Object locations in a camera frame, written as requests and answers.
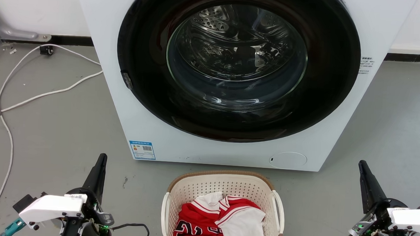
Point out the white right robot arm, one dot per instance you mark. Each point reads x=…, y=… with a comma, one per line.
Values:
x=415, y=218

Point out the round white filter cover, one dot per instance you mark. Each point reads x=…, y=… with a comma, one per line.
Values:
x=287, y=160

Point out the red and white jersey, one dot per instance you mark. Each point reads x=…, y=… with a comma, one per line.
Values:
x=200, y=223

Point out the grey wall pipe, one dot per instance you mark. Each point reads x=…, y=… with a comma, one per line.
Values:
x=4, y=28

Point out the small white debris piece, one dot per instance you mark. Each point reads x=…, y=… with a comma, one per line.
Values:
x=13, y=51

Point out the small printed text sticker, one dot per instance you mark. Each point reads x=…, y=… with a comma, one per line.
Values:
x=365, y=65

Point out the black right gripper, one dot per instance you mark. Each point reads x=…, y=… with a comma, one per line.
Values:
x=378, y=230

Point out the cream perforated laundry basket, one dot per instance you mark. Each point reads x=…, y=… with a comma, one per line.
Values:
x=228, y=183

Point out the black baseboard strip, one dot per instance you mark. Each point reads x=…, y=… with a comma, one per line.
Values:
x=72, y=40
x=418, y=58

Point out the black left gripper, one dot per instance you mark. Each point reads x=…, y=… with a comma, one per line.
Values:
x=93, y=213

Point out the white front-load washing machine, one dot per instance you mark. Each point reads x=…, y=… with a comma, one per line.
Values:
x=102, y=24

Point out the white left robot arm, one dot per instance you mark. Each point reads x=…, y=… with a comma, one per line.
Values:
x=51, y=207

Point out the round black washer door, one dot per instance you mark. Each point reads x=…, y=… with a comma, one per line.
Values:
x=142, y=92

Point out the blue energy label sticker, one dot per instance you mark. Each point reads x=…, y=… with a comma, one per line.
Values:
x=142, y=150

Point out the small black floor clip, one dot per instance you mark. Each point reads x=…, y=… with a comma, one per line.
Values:
x=46, y=50

